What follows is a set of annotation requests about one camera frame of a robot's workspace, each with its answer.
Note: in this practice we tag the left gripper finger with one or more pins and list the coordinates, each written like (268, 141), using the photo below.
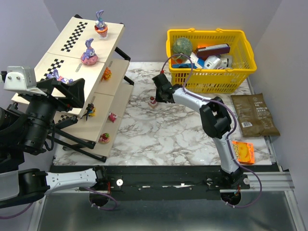
(47, 86)
(73, 93)

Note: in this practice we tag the yellow plastic basket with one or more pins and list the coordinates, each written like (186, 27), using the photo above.
(209, 76)

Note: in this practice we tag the black dragon toy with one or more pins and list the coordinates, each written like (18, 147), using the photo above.
(90, 111)

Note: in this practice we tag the strawberry tart toy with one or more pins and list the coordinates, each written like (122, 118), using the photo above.
(104, 138)

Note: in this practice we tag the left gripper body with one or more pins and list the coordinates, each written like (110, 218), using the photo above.
(57, 96)

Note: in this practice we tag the blue box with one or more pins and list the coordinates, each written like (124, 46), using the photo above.
(184, 65)

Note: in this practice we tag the orange snack box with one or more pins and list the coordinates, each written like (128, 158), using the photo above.
(244, 152)

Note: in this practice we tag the purple bunny pink donut toy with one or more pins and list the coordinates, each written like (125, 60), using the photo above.
(56, 75)

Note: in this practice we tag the orange dragon toy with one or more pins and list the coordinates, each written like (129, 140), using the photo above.
(106, 75)

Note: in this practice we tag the purple bunny cupcake toy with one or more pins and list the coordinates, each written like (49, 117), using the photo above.
(100, 26)

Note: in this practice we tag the purple box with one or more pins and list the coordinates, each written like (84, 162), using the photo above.
(213, 50)

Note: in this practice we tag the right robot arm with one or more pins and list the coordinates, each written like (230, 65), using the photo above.
(215, 118)

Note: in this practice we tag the green melon ball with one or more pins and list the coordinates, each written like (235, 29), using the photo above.
(182, 46)

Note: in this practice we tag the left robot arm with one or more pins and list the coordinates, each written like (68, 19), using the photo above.
(27, 133)

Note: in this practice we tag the white bottle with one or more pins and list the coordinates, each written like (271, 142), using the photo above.
(226, 60)

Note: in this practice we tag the beige tiered shelf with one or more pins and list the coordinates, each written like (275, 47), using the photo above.
(107, 96)

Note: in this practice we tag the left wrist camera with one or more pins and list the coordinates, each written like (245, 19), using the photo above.
(22, 80)

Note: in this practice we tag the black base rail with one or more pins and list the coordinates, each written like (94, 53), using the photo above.
(151, 182)

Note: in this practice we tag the brown coffee bag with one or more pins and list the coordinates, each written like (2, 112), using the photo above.
(255, 119)

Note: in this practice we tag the strawberry cake slice toy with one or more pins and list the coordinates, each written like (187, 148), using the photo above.
(152, 102)

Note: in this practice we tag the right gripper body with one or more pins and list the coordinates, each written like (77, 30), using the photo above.
(159, 84)

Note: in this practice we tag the pink bear toy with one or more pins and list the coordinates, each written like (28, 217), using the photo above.
(112, 117)

